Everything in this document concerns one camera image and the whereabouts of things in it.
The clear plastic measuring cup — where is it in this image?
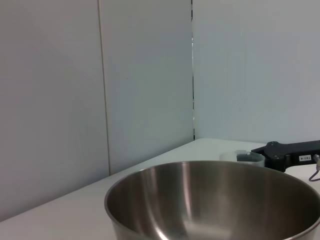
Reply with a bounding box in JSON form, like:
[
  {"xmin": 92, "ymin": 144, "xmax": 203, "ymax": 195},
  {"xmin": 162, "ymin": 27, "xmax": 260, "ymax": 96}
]
[{"xmin": 219, "ymin": 149, "xmax": 266, "ymax": 168}]

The right gripper connector cable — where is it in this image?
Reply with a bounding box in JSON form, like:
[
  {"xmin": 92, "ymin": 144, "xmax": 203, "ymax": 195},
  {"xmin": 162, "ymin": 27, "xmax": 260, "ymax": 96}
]
[{"xmin": 308, "ymin": 154, "xmax": 320, "ymax": 182}]

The stainless steel mixing bowl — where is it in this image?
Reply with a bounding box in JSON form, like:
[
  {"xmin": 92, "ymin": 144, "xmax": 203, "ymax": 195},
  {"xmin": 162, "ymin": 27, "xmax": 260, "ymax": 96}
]
[{"xmin": 104, "ymin": 160, "xmax": 320, "ymax": 240}]

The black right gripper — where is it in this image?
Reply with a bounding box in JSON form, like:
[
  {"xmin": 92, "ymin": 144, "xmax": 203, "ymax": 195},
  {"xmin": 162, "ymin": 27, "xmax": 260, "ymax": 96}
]
[{"xmin": 236, "ymin": 140, "xmax": 320, "ymax": 173}]

